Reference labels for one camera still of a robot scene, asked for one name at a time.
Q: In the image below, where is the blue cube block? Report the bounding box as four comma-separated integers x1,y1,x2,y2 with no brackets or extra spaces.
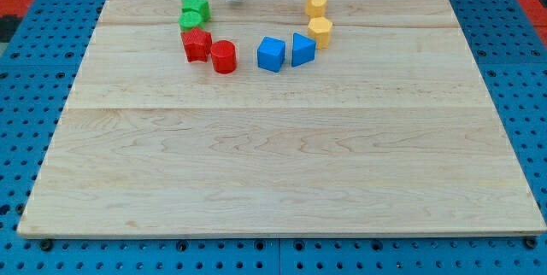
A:
257,36,286,73

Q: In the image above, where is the green star block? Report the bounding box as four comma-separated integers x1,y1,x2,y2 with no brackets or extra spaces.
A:
181,0,210,21

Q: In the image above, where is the green cylinder block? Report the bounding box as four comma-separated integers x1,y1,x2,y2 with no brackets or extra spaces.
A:
178,11,203,32

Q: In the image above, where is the red star block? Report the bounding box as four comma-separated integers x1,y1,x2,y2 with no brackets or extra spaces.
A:
181,26,212,62

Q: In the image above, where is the red cylinder block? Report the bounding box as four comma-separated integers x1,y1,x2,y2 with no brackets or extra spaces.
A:
210,40,237,74

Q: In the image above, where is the yellow heart block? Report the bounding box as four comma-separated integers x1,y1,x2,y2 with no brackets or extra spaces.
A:
305,0,327,19

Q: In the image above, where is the yellow hexagon block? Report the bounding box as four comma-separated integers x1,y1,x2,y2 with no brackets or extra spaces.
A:
308,17,333,49

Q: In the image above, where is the blue triangle block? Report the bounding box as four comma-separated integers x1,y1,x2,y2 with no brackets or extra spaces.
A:
291,32,316,67

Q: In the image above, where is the light wooden board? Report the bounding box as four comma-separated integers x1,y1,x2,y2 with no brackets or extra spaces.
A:
18,0,546,239

